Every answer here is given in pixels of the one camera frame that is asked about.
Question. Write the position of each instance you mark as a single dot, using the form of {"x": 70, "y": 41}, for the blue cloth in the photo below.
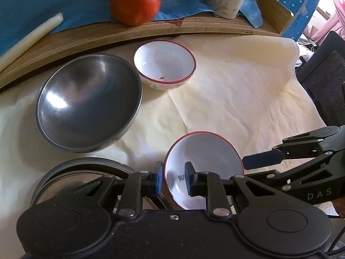
{"x": 20, "y": 17}

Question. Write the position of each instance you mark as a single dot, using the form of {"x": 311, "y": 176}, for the wooden cutting board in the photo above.
{"x": 276, "y": 20}

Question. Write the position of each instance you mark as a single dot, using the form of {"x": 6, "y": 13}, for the right hand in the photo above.
{"x": 339, "y": 206}

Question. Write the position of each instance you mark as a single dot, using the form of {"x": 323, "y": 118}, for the small steel plate with sticker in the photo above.
{"x": 74, "y": 173}

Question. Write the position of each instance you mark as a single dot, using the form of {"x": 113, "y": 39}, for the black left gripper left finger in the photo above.
{"x": 126, "y": 196}

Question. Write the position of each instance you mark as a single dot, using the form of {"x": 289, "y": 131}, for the large steel bowl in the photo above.
{"x": 89, "y": 103}

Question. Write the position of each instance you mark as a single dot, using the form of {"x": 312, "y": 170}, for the white red-rimmed bowl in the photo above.
{"x": 164, "y": 64}
{"x": 208, "y": 152}

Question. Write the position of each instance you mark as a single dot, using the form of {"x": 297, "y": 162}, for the cream paper sheet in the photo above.
{"x": 244, "y": 89}

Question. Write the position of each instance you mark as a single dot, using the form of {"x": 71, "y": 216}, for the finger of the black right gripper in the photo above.
{"x": 276, "y": 156}
{"x": 311, "y": 138}

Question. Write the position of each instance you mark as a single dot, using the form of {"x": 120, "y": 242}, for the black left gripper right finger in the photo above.
{"x": 239, "y": 197}

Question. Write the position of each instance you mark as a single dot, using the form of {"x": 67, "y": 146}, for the black mesh office chair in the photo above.
{"x": 322, "y": 76}

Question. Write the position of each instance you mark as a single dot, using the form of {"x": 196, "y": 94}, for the red tomato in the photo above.
{"x": 134, "y": 12}

